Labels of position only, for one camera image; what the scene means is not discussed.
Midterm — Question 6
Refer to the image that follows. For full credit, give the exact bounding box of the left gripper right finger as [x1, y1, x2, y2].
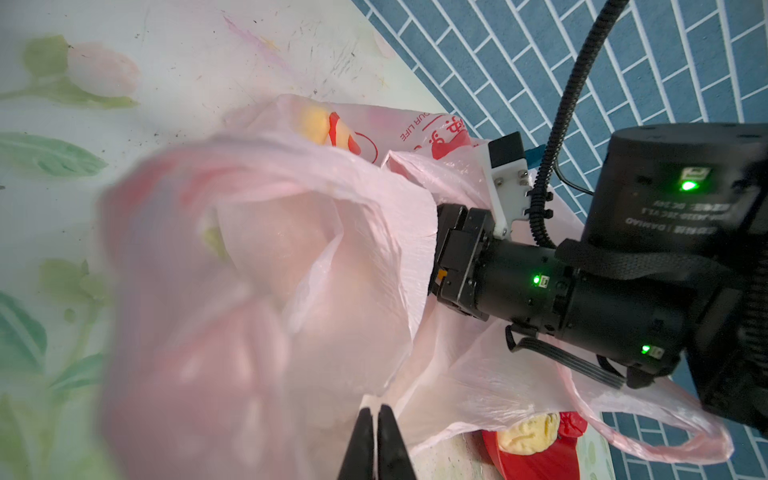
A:
[376, 404, 417, 480]

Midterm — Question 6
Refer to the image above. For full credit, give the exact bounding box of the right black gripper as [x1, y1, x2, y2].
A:
[429, 203, 495, 321]

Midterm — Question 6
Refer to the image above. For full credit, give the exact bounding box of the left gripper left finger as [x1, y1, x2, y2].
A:
[337, 407, 375, 480]

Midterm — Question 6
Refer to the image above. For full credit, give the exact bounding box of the pink plastic bag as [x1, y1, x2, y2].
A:
[100, 95, 734, 479]

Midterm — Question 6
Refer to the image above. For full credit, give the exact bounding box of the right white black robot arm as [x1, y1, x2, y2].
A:
[429, 123, 767, 431]

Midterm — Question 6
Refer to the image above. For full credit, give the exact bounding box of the red flower-shaped bowl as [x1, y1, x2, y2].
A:
[482, 412, 588, 479]

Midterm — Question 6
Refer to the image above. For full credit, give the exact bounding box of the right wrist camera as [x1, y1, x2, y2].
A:
[479, 132, 532, 240]

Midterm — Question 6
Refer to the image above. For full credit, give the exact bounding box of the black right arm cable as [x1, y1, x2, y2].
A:
[527, 0, 631, 250]

